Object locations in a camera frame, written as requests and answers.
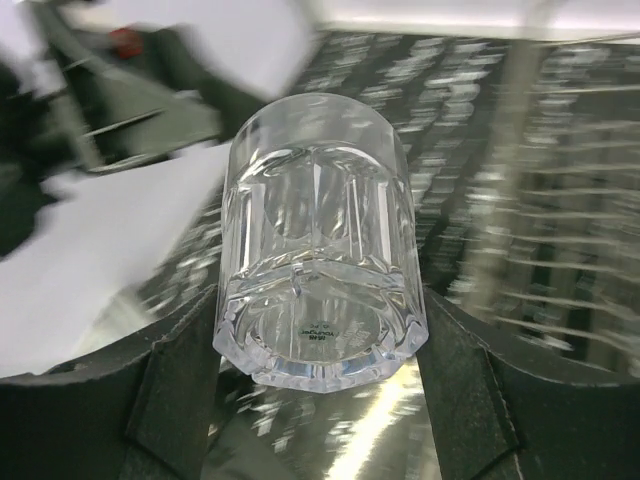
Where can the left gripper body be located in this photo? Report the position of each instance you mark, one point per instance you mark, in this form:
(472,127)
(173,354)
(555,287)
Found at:
(116,113)

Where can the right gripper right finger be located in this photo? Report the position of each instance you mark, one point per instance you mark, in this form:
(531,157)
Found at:
(503,408)

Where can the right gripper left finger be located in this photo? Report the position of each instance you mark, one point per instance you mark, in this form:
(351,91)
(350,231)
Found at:
(139,408)

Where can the clear glass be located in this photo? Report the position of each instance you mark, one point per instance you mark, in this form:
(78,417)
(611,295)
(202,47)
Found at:
(320,287)

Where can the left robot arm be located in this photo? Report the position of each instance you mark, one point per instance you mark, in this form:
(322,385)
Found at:
(34,145)

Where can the black marbled mat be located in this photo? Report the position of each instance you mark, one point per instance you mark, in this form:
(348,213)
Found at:
(429,88)

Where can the grey wire dish rack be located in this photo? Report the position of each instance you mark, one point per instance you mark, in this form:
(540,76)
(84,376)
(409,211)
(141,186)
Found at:
(532,226)

